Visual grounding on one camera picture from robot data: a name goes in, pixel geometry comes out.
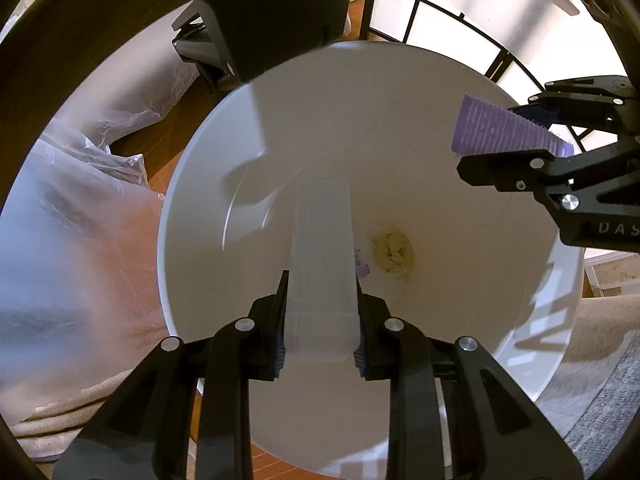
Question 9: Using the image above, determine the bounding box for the translucent plastic container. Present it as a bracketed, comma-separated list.
[284, 181, 360, 364]

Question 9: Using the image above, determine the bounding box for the white trash bin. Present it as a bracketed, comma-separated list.
[157, 42, 584, 479]

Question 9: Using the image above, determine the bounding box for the crumpled yellow trash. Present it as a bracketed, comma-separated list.
[370, 229, 416, 275]

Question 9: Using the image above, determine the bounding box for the grey carpet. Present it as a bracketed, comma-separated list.
[565, 338, 639, 479]

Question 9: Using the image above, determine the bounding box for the shoji screen divider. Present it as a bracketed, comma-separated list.
[361, 0, 626, 104]

